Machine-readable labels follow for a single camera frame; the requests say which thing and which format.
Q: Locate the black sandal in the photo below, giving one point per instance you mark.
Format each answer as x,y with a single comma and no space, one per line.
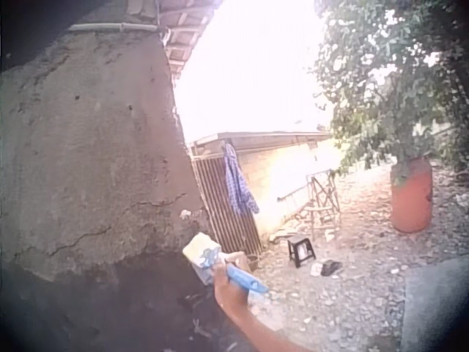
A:
330,267

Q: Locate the blue checked shirt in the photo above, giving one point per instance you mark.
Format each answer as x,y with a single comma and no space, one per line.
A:
236,183

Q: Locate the person's right hand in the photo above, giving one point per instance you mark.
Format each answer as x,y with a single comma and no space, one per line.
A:
229,293

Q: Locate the person's right fingers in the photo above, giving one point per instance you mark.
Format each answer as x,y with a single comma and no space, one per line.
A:
240,261

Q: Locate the corrugated roof with wooden rafters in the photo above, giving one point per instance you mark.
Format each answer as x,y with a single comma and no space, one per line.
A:
183,33

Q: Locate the orange barrel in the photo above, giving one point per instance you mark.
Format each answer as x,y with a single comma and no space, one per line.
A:
411,198

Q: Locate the rusty slatted metal gate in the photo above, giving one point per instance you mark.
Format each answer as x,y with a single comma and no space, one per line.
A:
227,205

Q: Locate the white plastic pipe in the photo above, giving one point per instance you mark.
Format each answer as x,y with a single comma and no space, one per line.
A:
113,26

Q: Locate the black plastic stool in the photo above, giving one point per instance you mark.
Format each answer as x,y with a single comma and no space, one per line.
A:
301,251

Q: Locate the green leafy tree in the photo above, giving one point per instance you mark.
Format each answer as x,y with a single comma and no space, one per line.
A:
388,80

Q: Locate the bamboo frame chair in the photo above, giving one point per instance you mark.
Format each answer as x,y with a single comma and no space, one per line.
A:
322,201

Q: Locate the shed roof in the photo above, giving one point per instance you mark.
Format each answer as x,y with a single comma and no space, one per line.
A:
256,138

